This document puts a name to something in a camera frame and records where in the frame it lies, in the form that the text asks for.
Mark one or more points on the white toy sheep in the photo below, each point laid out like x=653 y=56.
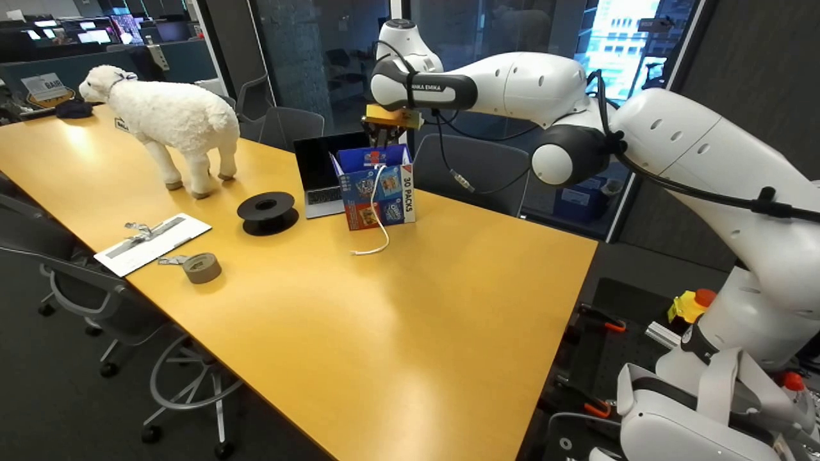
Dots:
x=170 y=118

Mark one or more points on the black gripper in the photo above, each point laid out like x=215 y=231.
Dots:
x=386 y=136

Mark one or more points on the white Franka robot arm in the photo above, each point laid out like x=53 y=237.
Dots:
x=700 y=155

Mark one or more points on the yellow and red toy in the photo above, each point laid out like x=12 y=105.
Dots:
x=689 y=309

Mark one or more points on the small black pouch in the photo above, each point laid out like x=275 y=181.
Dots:
x=74 y=109

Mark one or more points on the black tape roll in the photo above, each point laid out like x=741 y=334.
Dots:
x=267 y=214

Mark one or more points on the blue bin behind glass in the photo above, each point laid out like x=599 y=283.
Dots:
x=580 y=205

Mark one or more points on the grey open laptop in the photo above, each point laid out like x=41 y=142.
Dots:
x=315 y=169

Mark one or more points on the small red cap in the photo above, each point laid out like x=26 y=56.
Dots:
x=791 y=383

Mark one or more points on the black equipment cart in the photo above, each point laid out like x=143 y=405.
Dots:
x=630 y=366

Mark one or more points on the blue snack carton box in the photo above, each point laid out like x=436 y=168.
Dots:
x=380 y=192

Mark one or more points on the white VR headset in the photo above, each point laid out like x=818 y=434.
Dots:
x=682 y=419

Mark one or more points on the dark blue office divider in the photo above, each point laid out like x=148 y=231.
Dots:
x=110 y=64

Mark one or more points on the white desk sign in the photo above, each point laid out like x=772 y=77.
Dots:
x=47 y=90

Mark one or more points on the dark grey office chair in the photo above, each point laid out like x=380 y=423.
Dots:
x=26 y=222
x=255 y=97
x=296 y=128
x=84 y=295
x=488 y=168
x=193 y=374

